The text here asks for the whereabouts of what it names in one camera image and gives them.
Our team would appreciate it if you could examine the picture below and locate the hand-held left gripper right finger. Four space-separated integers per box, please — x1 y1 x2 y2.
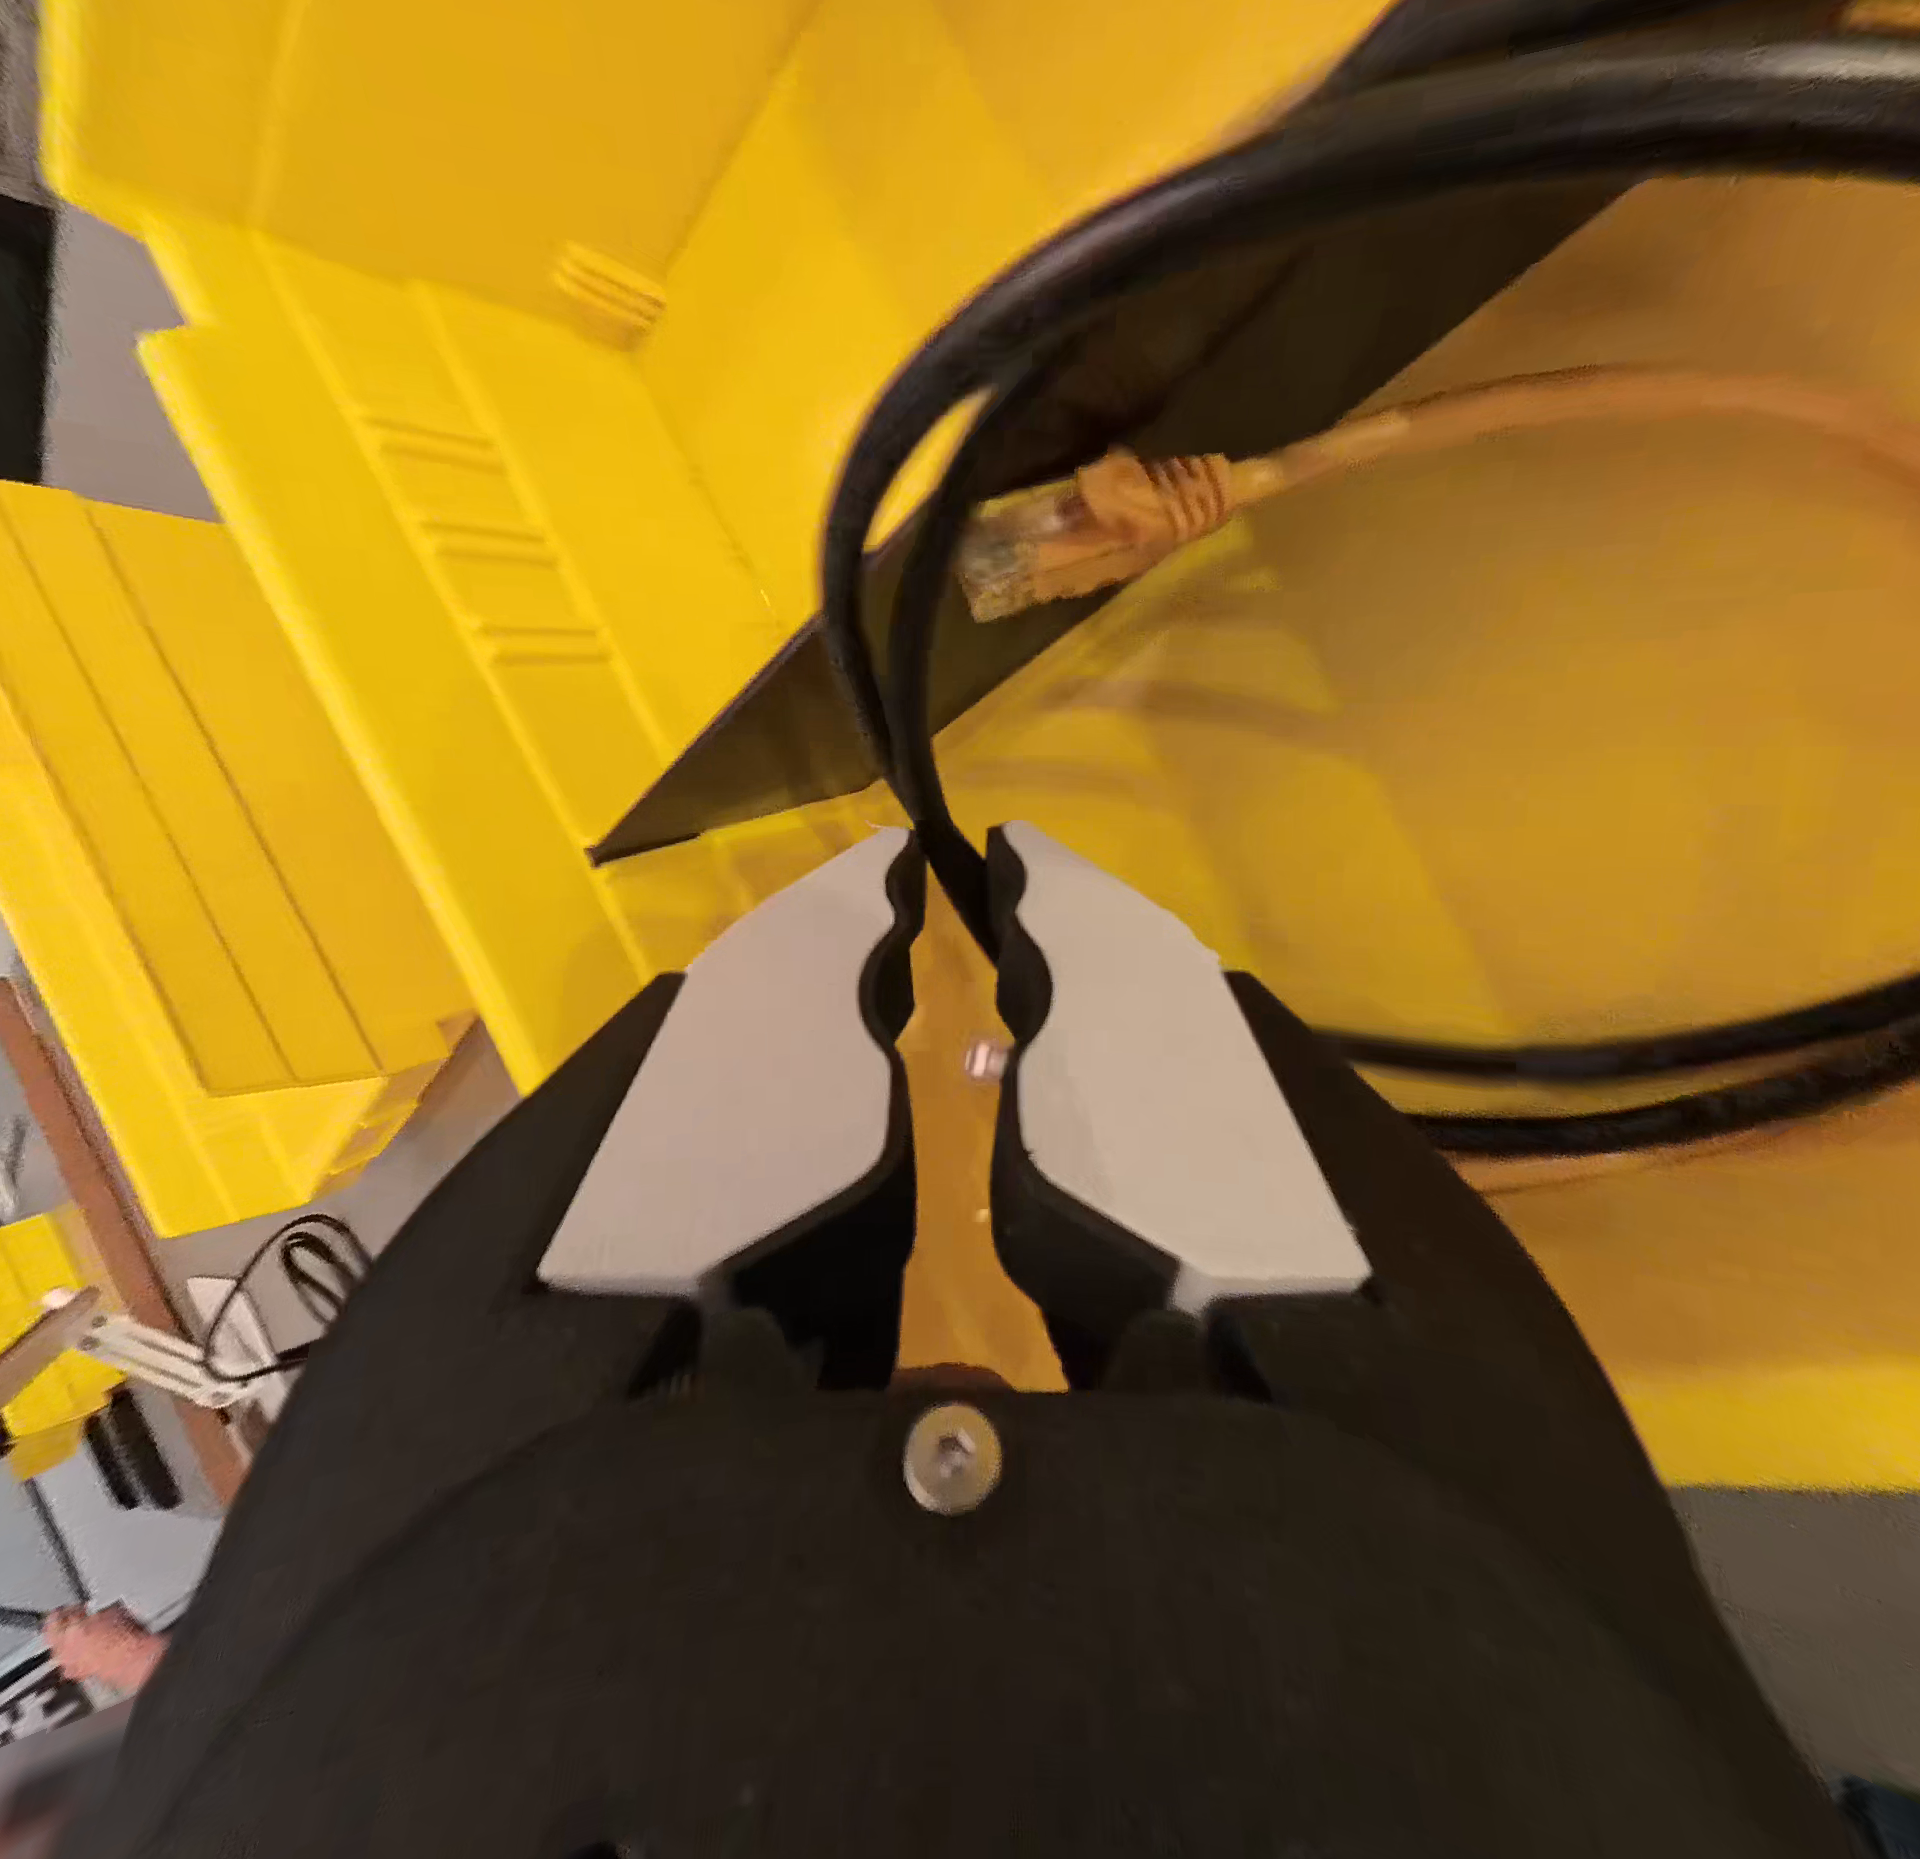
985 820 1374 1391

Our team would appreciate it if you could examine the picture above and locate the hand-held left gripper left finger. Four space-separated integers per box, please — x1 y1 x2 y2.
533 823 921 1391

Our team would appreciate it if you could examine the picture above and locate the yellow plastic bin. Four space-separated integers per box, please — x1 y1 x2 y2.
0 476 484 1239
37 0 1920 1496

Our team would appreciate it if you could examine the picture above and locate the black flat divider panel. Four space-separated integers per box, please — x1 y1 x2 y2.
583 0 1920 867

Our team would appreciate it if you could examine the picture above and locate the thin black cable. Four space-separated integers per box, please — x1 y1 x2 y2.
199 1210 373 1383

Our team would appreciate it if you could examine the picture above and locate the yellow ethernet cable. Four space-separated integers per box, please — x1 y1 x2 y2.
958 362 1920 626

